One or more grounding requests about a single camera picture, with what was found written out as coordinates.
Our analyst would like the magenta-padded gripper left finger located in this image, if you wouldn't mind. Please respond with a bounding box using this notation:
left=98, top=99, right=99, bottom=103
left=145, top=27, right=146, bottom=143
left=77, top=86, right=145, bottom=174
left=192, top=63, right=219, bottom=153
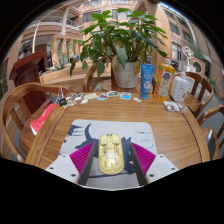
left=44, top=141, right=97, bottom=185

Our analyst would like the bunch of keys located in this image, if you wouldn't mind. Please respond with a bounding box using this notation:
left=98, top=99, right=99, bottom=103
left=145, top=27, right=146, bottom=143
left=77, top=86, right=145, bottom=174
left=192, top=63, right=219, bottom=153
left=58, top=96, right=78, bottom=108

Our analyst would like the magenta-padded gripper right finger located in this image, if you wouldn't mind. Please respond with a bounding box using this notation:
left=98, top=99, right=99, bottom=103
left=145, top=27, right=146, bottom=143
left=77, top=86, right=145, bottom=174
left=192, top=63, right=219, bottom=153
left=129, top=142, right=180, bottom=187

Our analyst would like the wooden armchair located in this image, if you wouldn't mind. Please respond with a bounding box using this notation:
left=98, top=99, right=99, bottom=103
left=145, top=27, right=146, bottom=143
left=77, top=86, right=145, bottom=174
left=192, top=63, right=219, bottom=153
left=0, top=82, right=73, bottom=163
left=82, top=61, right=114, bottom=93
left=197, top=103, right=224, bottom=161
left=173, top=71, right=215, bottom=118

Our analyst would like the dark red wooden pedestal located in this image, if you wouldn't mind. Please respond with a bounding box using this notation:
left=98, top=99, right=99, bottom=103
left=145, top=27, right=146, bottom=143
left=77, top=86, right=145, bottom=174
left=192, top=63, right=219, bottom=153
left=8, top=50, right=51, bottom=114

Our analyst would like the red bag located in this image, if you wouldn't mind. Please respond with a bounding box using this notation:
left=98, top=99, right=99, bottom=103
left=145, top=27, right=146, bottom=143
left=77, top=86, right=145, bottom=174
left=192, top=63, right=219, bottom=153
left=29, top=87, right=66, bottom=136

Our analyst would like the blue tube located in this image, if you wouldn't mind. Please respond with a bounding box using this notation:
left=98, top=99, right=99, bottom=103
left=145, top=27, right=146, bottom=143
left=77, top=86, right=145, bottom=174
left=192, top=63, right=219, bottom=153
left=139, top=63, right=156, bottom=100

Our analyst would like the clear plastic package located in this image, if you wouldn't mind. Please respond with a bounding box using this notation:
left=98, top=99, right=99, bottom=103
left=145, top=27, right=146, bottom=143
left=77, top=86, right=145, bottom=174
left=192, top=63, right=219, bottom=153
left=162, top=100, right=184, bottom=112

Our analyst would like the grey cat print mouse pad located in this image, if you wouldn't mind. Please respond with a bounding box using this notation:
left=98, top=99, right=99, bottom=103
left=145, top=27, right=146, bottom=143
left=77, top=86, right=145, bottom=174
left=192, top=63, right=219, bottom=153
left=58, top=119, right=158, bottom=191

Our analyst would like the white sculpture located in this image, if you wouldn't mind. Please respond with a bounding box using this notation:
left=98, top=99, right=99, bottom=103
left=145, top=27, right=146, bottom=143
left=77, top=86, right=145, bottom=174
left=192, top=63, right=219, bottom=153
left=181, top=45, right=196, bottom=73

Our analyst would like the agave plant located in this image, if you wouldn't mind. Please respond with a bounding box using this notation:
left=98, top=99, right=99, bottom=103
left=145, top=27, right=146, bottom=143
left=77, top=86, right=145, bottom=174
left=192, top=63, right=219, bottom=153
left=46, top=49, right=73, bottom=73

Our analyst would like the green plant in white pot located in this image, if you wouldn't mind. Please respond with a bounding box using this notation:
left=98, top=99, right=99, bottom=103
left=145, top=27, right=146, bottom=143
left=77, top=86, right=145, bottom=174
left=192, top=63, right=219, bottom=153
left=69, top=7, right=169, bottom=89

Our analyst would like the black notebook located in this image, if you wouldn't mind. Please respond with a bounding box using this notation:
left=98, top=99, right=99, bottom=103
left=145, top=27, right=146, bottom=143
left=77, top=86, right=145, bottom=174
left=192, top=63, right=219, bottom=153
left=206, top=135, right=218, bottom=160

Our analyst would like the white pump bottle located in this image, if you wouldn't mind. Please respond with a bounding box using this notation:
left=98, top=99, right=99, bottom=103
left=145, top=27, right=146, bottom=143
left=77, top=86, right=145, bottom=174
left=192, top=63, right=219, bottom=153
left=169, top=64, right=190, bottom=103

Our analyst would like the yellow computer mouse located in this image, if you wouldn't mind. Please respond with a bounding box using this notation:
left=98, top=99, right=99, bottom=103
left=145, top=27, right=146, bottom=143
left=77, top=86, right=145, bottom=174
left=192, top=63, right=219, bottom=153
left=98, top=133, right=126, bottom=176

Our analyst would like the dark bust statue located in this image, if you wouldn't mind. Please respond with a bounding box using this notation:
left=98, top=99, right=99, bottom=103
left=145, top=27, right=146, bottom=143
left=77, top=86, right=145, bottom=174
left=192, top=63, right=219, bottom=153
left=18, top=38, right=33, bottom=61

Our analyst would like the blue sticker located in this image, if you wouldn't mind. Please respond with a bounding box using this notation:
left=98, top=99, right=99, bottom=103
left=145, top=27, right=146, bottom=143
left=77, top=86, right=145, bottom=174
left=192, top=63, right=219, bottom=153
left=119, top=91, right=132, bottom=101

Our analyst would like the yellow liquid bottle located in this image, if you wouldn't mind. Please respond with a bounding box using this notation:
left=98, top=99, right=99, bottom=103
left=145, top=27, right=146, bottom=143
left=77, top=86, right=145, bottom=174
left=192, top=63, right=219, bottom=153
left=153, top=56, right=177, bottom=102

